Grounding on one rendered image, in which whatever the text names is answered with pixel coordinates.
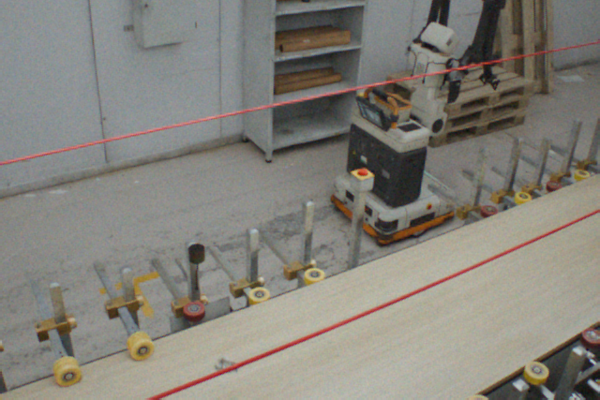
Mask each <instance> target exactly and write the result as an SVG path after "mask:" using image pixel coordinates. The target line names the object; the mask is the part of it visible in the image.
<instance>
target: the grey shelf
mask: <svg viewBox="0 0 600 400"><path fill-rule="evenodd" d="M367 14H368V0H310V2H309V3H303V2H302V0H285V1H276V0H244V110H249V109H254V108H259V107H263V106H268V105H274V104H278V103H283V102H289V100H294V99H298V98H304V97H309V96H318V95H323V94H328V93H333V92H337V91H342V90H348V89H353V88H357V87H362V85H361V76H362V66H363V56H364V46H365V35H366V25H367ZM331 19H332V22H331ZM326 25H332V26H333V28H336V27H338V28H339V30H340V31H344V30H349V31H350V34H352V36H351V41H349V43H348V44H341V45H335V46H327V48H325V47H321V48H320V49H313V50H306V51H299V52H286V53H281V52H280V51H279V50H275V32H278V31H287V30H294V29H303V28H310V27H319V26H326ZM273 32H274V33H273ZM267 48H268V50H267ZM334 57H335V58H334ZM335 60H336V61H335ZM328 62H329V66H328ZM326 67H333V68H334V70H335V72H334V74H336V73H340V74H341V76H342V80H341V81H337V82H333V83H327V85H323V86H318V87H312V88H308V89H304V90H298V91H293V92H289V93H284V94H279V95H274V76H275V75H281V74H288V73H294V72H299V71H307V70H312V69H319V68H326ZM359 93H360V89H359V90H354V91H350V92H344V93H339V94H334V95H329V96H320V97H316V98H311V99H306V100H300V102H295V103H291V104H285V105H280V106H275V107H271V108H266V109H261V110H256V111H247V112H244V138H243V139H242V141H243V142H248V137H249V138H250V139H251V140H252V141H253V142H255V143H256V144H257V146H259V147H260V148H261V149H263V150H264V151H265V152H266V156H265V162H266V163H271V152H272V151H274V150H276V149H280V148H284V147H288V146H291V144H295V143H300V142H306V141H314V140H318V139H322V138H326V137H332V136H336V135H339V134H344V133H348V132H350V128H351V124H352V121H351V118H352V108H353V107H354V106H357V103H356V101H355V97H356V96H357V94H359ZM331 98H332V99H331ZM332 101H333V102H332ZM325 106H326V109H325ZM269 157H270V158H269Z"/></svg>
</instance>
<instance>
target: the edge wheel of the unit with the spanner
mask: <svg viewBox="0 0 600 400"><path fill-rule="evenodd" d="M183 312H184V318H185V319H186V320H188V321H195V322H199V321H201V320H203V319H204V316H205V307H204V305H203V304H202V303H200V302H190V303H188V304H186V305H185V306H184V308H183Z"/></svg>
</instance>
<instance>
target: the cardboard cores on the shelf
mask: <svg viewBox="0 0 600 400"><path fill-rule="evenodd" d="M276 1H285V0H276ZM351 36H352V34H350V31H349V30H344V31H340V30H339V28H338V27H336V28H333V26H332V25H326V26H319V27H310V28H303V29H294V30H287V31H278V32H275V50H279V51H280V52H281V53H286V52H299V51H306V50H313V49H320V48H321V47H325V48H327V46H335V45H341V44H348V43H349V41H351ZM334 72H335V70H334V68H333V67H326V68H319V69H312V70H307V71H299V72H294V73H288V74H281V75H275V76H274V95H279V94H284V93H289V92H293V91H298V90H304V89H308V88H312V87H318V86H323V85H327V83H333V82H337V81H341V80H342V76H341V74H340V73H336V74H334Z"/></svg>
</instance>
